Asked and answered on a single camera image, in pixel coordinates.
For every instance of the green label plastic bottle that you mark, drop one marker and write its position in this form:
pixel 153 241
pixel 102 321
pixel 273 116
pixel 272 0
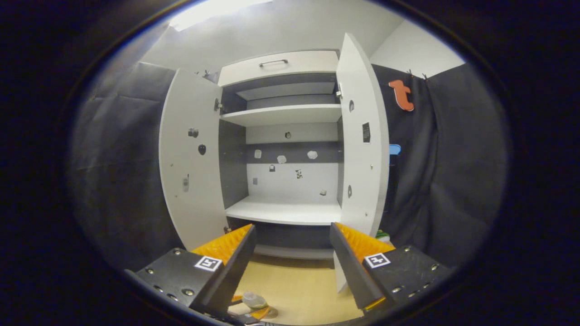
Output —
pixel 254 299

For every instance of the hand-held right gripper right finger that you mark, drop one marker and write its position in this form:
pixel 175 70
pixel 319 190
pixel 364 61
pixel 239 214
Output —
pixel 353 276

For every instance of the round brown coaster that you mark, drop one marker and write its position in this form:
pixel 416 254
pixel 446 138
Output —
pixel 273 312

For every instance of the green and white object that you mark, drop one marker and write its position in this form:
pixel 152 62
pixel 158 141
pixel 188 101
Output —
pixel 383 236

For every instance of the thick white cabinet shelf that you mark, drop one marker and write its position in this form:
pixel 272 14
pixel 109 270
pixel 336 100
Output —
pixel 285 210

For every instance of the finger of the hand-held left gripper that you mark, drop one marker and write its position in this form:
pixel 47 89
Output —
pixel 236 299
pixel 260 314

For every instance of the thin white cabinet shelf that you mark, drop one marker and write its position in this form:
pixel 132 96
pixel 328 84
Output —
pixel 285 115

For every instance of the black backdrop cloth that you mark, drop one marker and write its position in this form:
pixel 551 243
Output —
pixel 453 181

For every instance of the metal door hinge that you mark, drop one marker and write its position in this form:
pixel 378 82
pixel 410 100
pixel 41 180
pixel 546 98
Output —
pixel 339 93
pixel 219 105

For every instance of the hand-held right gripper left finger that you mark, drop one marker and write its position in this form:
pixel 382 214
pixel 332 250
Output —
pixel 235 271

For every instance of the grey and white cabinet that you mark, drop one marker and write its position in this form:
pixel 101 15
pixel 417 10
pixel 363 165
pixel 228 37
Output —
pixel 290 181

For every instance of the white cabinet door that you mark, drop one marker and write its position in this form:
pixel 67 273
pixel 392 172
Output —
pixel 190 172
pixel 362 172

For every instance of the white drawer front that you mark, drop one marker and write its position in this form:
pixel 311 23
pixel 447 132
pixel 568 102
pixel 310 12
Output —
pixel 299 63

